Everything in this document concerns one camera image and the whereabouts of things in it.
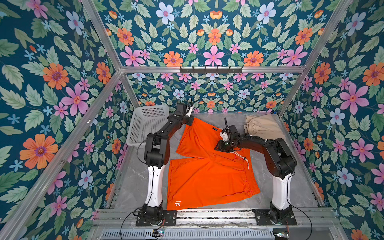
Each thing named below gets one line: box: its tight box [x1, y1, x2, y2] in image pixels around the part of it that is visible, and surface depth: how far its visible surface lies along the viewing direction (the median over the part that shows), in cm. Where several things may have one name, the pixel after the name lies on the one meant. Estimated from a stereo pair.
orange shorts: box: [167, 117, 261, 211], surface depth 90 cm
